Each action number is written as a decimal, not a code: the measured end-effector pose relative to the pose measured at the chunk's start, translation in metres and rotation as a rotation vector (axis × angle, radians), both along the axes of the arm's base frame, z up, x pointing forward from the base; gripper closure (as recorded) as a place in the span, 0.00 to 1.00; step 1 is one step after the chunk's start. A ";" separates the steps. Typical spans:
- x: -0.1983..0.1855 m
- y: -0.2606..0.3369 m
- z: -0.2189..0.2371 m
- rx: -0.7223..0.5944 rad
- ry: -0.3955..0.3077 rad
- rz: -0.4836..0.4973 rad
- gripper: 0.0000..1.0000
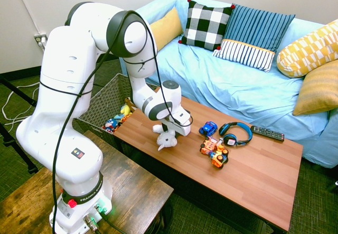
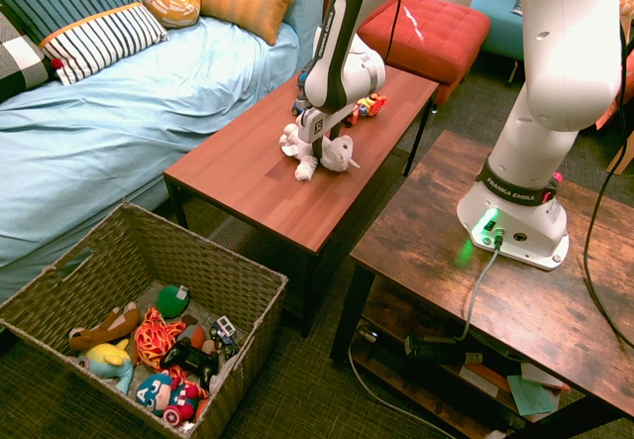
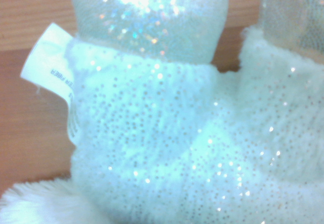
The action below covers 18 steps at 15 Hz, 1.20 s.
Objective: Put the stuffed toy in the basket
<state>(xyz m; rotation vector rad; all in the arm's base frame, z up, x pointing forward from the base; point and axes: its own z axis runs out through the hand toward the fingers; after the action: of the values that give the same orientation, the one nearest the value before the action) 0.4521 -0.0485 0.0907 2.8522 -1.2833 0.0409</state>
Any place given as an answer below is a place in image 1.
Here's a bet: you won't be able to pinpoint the orange patterned toy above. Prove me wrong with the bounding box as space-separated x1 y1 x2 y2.
119 113 133 125

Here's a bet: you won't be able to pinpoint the dark rustic wood table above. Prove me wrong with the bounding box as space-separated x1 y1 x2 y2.
0 130 174 234

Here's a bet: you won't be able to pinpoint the dark woven wicker basket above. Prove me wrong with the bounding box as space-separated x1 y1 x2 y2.
71 72 161 157

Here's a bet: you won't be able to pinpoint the brown plush toy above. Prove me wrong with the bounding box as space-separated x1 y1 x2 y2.
124 96 138 112

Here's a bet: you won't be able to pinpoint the yellow white patterned bolster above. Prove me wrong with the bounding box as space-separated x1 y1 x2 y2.
276 19 338 78

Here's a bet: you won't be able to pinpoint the yellow striped pillow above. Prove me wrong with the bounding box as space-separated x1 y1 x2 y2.
292 59 338 116

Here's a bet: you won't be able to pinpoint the blue toy car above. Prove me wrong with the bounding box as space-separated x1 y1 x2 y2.
199 121 219 137

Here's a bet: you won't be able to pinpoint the wall power outlet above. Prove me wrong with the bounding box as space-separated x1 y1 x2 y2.
33 34 48 48

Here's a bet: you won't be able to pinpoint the orange toy fire truck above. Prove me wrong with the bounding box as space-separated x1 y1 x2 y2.
200 135 224 156

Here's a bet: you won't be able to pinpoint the orange yellow toy digger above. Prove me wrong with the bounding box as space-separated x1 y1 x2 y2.
210 148 230 169

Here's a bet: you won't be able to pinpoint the black remote control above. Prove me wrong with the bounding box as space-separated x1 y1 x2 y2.
250 125 285 142

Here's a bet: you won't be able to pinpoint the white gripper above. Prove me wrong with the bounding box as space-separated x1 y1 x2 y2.
161 106 193 140

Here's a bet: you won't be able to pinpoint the white charger cable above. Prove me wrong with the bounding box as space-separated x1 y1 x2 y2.
1 40 47 127

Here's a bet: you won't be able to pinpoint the light blue covered sofa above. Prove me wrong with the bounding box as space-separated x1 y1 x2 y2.
118 0 338 169

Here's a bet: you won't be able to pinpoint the blue striped pillow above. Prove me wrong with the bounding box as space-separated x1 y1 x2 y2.
212 4 296 73

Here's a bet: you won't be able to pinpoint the black white checkered pillow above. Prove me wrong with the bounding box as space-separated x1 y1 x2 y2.
178 0 236 51

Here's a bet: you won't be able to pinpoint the blue black headphones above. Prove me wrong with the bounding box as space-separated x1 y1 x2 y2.
218 121 253 148

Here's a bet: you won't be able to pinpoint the black base power cable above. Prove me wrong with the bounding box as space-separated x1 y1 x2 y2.
95 204 128 234

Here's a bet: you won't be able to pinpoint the reddish wood coffee table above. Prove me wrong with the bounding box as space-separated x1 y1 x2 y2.
112 86 304 234

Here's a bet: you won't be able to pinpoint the white stuffed unicorn toy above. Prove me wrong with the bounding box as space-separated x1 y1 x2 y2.
152 124 179 152

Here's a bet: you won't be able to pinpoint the Captain America plush toy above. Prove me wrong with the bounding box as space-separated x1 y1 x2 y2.
102 118 120 133

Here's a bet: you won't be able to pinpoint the black tripod stand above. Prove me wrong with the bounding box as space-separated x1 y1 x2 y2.
0 74 39 174

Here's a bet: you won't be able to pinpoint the plain yellow pillow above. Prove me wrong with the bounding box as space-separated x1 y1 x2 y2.
149 6 184 52

